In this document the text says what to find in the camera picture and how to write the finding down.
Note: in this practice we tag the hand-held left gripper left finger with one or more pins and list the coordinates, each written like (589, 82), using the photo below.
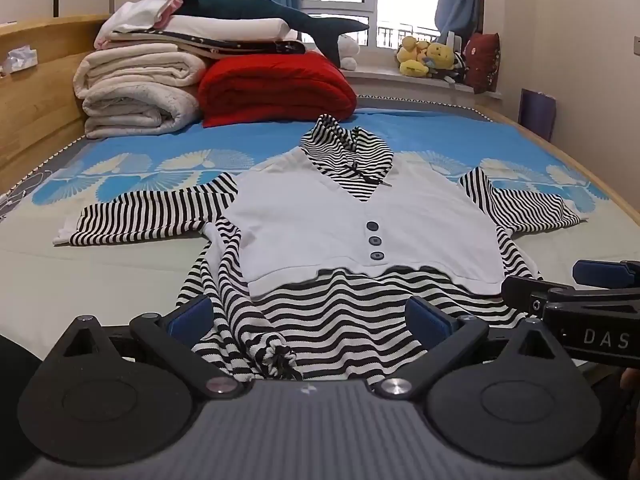
(192, 316)

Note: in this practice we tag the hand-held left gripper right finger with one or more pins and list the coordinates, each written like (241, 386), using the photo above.
(429, 319)

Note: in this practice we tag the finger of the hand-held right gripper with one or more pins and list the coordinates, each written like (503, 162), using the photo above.
(605, 272)
(530, 294)

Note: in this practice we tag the striped and white sweater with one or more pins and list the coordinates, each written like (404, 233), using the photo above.
(300, 220)

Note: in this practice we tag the blue patterned bed blanket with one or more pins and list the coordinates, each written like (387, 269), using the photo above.
(425, 130)

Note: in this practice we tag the white folded quilt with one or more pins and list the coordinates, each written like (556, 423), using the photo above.
(135, 90)

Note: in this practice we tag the dark red pillow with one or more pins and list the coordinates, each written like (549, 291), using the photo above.
(482, 62)

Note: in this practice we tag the black and white striped toy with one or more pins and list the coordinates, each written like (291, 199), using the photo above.
(459, 67)

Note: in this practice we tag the red folded blanket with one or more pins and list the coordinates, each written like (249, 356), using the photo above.
(275, 87)

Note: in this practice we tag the white window sill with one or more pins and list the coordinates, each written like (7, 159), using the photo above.
(385, 77)

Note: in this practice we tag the yellow and blue plush toy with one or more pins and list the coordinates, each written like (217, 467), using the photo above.
(442, 60)

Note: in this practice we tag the dark patterned folded blanket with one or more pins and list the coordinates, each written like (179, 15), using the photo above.
(240, 47)

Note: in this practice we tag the white plush toy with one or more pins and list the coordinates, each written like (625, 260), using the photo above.
(348, 52)

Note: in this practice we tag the white pillow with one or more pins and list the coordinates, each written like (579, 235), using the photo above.
(225, 27)

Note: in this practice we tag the white cloth with pink edge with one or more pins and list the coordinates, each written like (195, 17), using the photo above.
(137, 12)

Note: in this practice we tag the tissue box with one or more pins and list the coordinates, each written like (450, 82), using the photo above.
(19, 60)

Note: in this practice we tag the dark teal shark plush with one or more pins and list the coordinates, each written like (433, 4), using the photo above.
(260, 12)

